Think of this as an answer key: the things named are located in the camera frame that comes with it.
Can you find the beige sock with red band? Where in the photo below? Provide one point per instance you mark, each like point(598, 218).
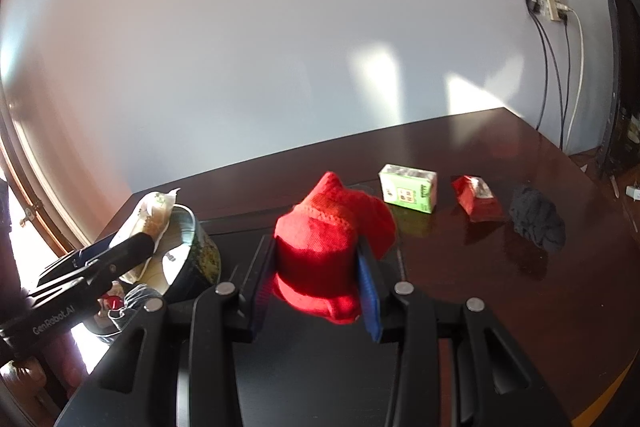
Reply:
point(112, 303)

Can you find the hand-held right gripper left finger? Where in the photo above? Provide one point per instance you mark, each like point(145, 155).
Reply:
point(260, 302)

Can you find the red snack packet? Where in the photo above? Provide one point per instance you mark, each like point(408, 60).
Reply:
point(477, 199)

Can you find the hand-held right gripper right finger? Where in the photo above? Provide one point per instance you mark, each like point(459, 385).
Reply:
point(370, 302)

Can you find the black desk mat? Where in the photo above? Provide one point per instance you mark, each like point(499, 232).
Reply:
point(320, 382)

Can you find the wall power socket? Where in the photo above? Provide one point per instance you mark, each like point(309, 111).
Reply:
point(545, 2)

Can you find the small white charger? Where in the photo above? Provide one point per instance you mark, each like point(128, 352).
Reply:
point(633, 193)

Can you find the green tissue packet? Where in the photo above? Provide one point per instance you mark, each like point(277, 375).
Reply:
point(409, 187)

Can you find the white sock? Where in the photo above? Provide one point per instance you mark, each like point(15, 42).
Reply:
point(173, 255)

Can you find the cream patterned snack packet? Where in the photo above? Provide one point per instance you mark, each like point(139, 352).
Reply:
point(150, 217)

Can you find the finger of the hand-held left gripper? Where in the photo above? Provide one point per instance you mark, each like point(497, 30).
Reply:
point(80, 257)
point(130, 252)

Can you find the black flat screen television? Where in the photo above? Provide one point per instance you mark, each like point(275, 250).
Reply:
point(617, 82)

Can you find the round metal bowl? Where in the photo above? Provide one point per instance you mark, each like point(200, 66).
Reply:
point(197, 257)

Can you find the black sock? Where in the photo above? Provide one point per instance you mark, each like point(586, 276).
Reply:
point(537, 217)

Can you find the wooden window frame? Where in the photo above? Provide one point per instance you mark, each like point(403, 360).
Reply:
point(30, 187)

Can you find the grey sock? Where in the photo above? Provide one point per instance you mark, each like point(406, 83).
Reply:
point(135, 298)

